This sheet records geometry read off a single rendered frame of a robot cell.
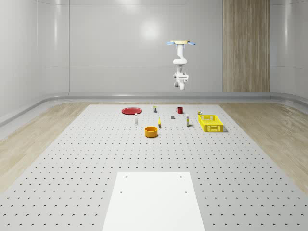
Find yellow bowl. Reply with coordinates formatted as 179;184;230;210
144;126;159;139

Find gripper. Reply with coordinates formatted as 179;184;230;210
176;71;190;83

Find red plate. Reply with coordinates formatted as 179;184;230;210
121;107;143;116

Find yellow basket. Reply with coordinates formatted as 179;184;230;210
198;114;224;133

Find white board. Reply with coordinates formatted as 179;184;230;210
102;171;206;231

